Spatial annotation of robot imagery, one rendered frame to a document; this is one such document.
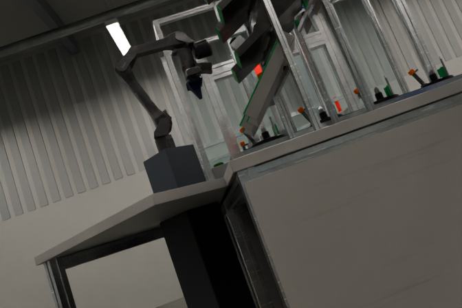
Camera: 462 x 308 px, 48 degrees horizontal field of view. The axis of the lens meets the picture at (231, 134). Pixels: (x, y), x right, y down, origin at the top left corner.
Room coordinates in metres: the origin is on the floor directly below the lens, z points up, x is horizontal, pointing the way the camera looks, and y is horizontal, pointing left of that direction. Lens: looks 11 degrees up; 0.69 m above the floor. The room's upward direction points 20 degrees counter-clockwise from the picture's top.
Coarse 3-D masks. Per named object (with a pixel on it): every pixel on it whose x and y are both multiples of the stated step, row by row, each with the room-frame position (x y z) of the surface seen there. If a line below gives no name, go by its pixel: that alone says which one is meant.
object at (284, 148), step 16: (416, 96) 1.28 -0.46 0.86; (432, 96) 1.28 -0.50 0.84; (448, 96) 1.30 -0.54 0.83; (368, 112) 1.26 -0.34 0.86; (384, 112) 1.27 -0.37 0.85; (400, 112) 1.27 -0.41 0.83; (336, 128) 1.25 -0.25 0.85; (352, 128) 1.25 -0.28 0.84; (288, 144) 1.23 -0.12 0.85; (304, 144) 1.24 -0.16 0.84; (240, 160) 1.22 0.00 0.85; (256, 160) 1.22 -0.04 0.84; (272, 160) 1.26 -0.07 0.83; (224, 176) 1.44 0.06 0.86
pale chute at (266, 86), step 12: (288, 36) 1.49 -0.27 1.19; (276, 48) 1.50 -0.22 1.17; (276, 60) 1.50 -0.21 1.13; (264, 72) 1.50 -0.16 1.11; (276, 72) 1.50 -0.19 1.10; (264, 84) 1.50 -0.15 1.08; (276, 84) 1.58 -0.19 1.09; (252, 96) 1.50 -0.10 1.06; (264, 96) 1.50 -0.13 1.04; (252, 108) 1.50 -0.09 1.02; (264, 108) 1.55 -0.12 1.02; (252, 120) 1.63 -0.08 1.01
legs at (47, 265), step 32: (160, 224) 1.86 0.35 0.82; (192, 224) 1.77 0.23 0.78; (224, 224) 1.87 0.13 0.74; (64, 256) 1.75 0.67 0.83; (96, 256) 1.84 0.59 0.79; (192, 256) 1.79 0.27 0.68; (224, 256) 1.83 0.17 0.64; (64, 288) 1.73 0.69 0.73; (192, 288) 1.83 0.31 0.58; (224, 288) 1.80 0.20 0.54
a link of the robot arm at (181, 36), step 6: (180, 36) 1.88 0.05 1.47; (186, 36) 1.88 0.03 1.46; (186, 42) 1.88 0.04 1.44; (192, 42) 1.89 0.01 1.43; (198, 42) 1.92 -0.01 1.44; (204, 42) 1.92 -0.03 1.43; (198, 48) 1.90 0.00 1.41; (204, 48) 1.90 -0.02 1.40; (210, 48) 1.91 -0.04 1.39; (198, 54) 1.90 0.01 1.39; (204, 54) 1.91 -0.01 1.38; (210, 54) 1.93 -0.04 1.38
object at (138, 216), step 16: (160, 192) 1.29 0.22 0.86; (176, 192) 1.33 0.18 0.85; (192, 192) 1.37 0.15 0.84; (208, 192) 1.46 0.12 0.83; (224, 192) 1.64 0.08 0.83; (128, 208) 1.34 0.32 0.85; (144, 208) 1.30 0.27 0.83; (160, 208) 1.40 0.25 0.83; (176, 208) 1.57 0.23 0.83; (192, 208) 1.79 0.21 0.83; (96, 224) 1.45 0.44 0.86; (112, 224) 1.40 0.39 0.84; (128, 224) 1.50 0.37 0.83; (144, 224) 1.70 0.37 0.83; (80, 240) 1.52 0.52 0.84; (96, 240) 1.63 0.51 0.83; (112, 240) 1.85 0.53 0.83; (48, 256) 1.67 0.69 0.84
